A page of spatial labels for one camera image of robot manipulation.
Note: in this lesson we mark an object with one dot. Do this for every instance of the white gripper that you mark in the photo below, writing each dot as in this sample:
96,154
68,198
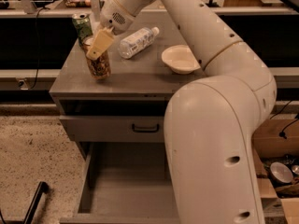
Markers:
114,15

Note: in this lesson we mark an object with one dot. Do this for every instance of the orange soda can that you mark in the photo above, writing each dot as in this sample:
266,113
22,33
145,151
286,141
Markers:
99,68

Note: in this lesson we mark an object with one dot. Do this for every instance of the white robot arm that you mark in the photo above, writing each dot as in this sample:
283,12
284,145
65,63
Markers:
208,123

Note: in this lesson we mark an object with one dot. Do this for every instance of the green soda can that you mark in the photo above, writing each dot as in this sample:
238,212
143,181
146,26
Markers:
82,24

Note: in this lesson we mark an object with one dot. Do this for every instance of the closed grey drawer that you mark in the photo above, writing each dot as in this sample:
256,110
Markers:
111,129

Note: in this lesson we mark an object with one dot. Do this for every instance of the grey drawer cabinet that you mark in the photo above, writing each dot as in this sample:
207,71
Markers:
139,87

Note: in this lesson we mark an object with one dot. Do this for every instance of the open grey bottom drawer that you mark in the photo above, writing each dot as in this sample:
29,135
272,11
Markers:
125,183

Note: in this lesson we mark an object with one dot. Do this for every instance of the clear plastic water bottle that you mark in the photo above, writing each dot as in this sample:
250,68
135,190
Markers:
136,42

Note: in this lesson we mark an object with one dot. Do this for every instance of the black bar on floor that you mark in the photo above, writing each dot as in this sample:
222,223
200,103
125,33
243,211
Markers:
42,188

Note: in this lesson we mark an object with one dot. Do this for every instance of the cardboard box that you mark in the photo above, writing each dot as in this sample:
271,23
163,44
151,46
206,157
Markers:
277,140

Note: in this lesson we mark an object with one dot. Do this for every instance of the white bowl in box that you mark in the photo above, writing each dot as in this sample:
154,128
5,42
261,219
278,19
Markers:
281,173

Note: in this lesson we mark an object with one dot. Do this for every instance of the black drawer handle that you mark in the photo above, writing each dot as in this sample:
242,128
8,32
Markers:
147,129

